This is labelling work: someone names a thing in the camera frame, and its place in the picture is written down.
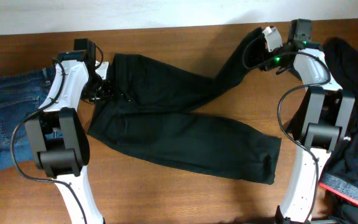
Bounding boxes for blue denim jeans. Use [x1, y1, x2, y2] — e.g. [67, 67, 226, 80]
[0, 66, 55, 170]

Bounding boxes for grey red-trimmed garment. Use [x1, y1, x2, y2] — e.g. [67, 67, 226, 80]
[319, 174, 358, 206]

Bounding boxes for black clothes pile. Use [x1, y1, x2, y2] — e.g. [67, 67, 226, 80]
[321, 37, 358, 223]

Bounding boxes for black trousers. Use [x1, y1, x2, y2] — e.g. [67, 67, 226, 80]
[88, 28, 281, 185]

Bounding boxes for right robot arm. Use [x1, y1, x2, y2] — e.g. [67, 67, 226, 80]
[257, 19, 355, 223]

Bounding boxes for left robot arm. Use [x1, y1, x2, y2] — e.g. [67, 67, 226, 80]
[21, 39, 113, 223]

